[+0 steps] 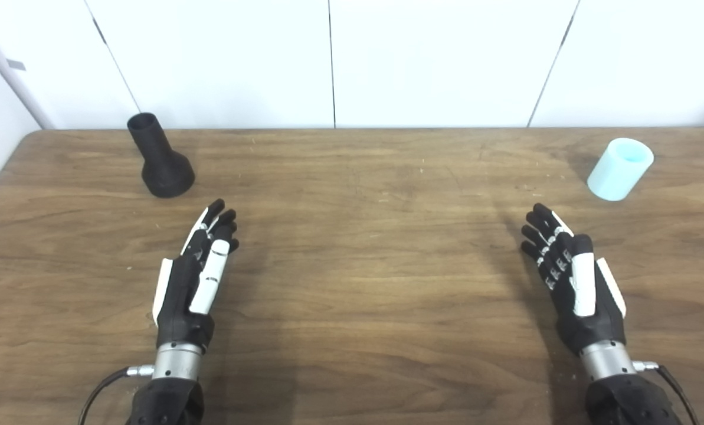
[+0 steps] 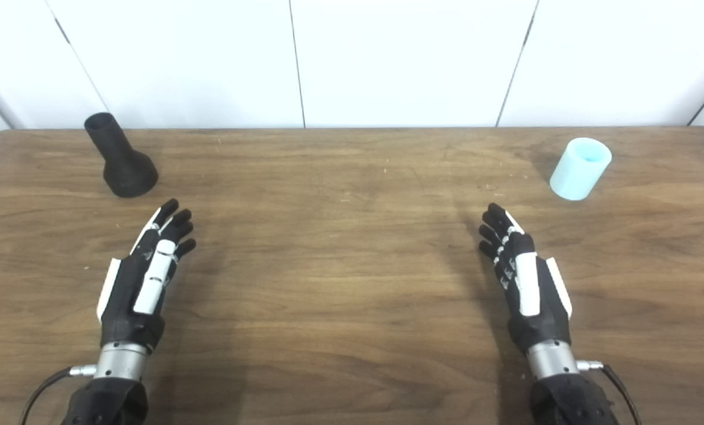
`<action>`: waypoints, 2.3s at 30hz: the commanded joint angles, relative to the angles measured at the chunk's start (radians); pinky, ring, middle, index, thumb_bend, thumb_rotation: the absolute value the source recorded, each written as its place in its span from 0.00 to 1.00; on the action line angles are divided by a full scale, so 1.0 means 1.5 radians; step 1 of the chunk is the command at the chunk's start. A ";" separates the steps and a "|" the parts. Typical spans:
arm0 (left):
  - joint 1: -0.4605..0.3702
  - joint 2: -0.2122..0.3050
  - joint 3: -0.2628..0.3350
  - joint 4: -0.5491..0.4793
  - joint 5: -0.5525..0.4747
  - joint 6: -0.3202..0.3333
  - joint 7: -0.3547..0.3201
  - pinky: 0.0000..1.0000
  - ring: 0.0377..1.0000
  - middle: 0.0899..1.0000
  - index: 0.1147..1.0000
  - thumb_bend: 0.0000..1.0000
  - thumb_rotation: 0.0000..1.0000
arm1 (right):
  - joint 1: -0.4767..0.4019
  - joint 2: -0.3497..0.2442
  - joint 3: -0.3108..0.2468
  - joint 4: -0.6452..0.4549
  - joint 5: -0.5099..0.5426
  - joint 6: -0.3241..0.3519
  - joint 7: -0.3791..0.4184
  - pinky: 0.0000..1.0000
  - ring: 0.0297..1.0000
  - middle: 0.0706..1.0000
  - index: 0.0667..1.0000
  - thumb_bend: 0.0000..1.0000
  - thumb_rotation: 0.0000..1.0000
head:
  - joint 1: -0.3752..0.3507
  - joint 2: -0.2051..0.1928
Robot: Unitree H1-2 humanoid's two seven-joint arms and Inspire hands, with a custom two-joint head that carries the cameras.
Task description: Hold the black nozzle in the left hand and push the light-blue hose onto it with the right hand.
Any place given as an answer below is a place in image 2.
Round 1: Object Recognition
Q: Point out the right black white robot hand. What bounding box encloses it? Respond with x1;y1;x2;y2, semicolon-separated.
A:
479;203;573;355

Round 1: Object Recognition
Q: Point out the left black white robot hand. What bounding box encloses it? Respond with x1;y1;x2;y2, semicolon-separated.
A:
96;199;197;354

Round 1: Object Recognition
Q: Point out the black funnel-shaped nozzle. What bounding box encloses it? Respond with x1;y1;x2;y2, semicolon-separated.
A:
84;112;159;198

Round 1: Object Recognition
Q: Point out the light blue cylinder cup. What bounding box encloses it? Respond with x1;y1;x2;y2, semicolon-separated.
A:
549;138;613;201

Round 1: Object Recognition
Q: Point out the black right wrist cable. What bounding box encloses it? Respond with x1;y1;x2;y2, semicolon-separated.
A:
576;359;643;425

